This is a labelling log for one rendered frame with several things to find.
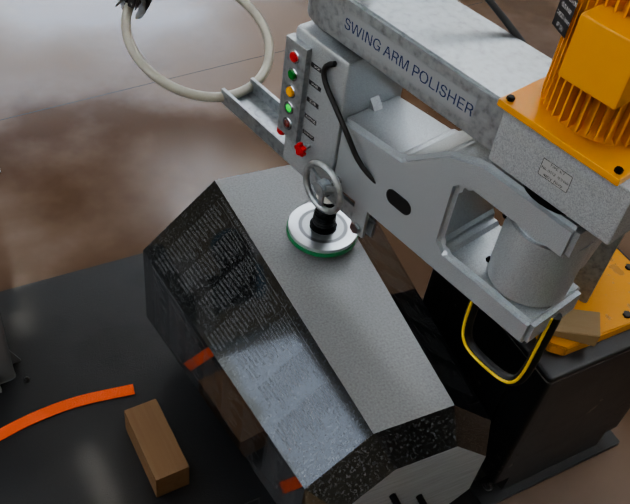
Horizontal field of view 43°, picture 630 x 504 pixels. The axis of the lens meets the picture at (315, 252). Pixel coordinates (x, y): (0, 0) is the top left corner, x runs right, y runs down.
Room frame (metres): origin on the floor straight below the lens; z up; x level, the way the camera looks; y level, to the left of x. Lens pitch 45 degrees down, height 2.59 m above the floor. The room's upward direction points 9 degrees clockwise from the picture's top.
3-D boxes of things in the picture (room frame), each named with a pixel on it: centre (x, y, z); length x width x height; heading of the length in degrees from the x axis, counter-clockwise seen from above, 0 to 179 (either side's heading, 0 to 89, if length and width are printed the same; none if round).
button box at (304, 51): (1.73, 0.12, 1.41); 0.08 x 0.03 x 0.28; 47
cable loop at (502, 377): (1.32, -0.49, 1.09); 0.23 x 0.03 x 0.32; 47
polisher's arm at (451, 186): (1.49, -0.29, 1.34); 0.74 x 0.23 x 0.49; 47
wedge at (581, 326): (1.65, -0.78, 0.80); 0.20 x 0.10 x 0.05; 83
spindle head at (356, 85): (1.71, -0.07, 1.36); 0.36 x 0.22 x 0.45; 47
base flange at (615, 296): (1.88, -0.82, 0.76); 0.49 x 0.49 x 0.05; 34
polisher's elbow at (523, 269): (1.32, -0.49, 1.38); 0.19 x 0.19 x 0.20
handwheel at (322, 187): (1.60, -0.02, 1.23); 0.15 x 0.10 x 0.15; 47
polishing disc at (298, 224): (1.77, -0.01, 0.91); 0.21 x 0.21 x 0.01
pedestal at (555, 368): (1.88, -0.82, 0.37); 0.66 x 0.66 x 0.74; 34
